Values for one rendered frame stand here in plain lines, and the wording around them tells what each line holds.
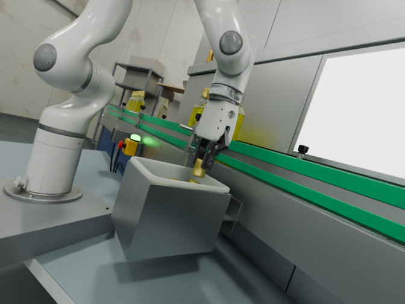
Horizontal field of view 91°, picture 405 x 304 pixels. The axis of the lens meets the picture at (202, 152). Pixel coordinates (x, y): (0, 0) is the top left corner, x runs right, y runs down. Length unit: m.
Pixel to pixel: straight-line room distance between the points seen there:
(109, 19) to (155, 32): 5.37
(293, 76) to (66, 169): 0.80
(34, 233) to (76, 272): 0.12
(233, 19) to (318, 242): 0.46
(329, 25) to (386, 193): 0.62
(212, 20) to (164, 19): 5.61
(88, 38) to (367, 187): 0.71
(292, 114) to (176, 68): 4.54
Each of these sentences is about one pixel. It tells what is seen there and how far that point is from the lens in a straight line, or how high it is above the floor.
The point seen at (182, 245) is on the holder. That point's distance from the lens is 0.50.
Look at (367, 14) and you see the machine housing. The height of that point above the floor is 1.62.
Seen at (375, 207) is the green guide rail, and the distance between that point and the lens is 0.46.
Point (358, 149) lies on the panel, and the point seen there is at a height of 1.21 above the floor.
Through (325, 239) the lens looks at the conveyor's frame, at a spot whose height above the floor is 1.00.
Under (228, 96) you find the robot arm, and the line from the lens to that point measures 0.48.
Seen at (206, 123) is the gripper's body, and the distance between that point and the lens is 0.50.
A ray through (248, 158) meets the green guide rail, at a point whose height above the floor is 1.10.
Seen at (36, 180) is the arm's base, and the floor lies 0.86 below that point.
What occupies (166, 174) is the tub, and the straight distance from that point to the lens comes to 0.57.
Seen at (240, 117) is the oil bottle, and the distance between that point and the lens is 0.73.
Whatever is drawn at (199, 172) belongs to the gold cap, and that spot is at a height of 1.03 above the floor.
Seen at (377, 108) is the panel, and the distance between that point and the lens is 0.67.
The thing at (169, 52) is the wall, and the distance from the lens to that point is 5.49.
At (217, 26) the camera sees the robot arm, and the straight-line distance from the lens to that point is 0.47.
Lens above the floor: 1.11
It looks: 4 degrees down
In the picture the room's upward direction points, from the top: 18 degrees clockwise
